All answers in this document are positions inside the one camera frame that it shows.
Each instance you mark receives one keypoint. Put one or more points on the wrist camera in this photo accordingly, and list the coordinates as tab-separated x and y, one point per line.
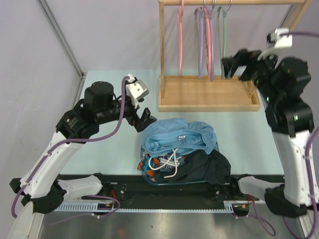
136	90
278	41

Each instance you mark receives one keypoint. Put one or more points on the dark navy shorts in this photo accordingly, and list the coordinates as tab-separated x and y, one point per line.
213	168

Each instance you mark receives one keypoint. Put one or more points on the aluminium corner frame post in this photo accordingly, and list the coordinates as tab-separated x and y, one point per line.
52	21

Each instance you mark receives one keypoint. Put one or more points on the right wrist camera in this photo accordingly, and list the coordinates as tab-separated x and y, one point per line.
278	41

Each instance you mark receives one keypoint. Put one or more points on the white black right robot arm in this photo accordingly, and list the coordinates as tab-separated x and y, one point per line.
281	83

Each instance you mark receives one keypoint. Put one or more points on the blue patterned shorts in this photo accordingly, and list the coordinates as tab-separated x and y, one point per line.
168	163

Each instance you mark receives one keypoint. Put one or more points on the sage green hanger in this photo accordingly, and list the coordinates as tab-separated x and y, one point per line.
222	36

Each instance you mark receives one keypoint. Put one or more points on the light blue shorts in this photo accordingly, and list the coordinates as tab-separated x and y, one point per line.
178	135

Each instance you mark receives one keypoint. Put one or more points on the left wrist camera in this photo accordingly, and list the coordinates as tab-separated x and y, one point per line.
136	90

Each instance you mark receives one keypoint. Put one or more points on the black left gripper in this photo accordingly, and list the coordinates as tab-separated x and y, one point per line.
139	123

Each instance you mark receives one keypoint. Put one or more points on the pink hanger left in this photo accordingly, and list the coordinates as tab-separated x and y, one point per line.
180	42

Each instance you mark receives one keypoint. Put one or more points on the salmon pink hanger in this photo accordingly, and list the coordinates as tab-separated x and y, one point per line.
207	34

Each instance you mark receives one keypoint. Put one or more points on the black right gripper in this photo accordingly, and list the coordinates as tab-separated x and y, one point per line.
242	57

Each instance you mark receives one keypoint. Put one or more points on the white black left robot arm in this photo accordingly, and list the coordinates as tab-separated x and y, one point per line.
95	117

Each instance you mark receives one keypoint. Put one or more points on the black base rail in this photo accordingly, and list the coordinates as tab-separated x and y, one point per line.
134	193

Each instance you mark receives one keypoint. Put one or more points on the purple hanger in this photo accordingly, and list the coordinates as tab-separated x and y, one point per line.
199	23

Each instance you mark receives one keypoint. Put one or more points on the wooden clothes rack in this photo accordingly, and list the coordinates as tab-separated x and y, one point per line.
189	94

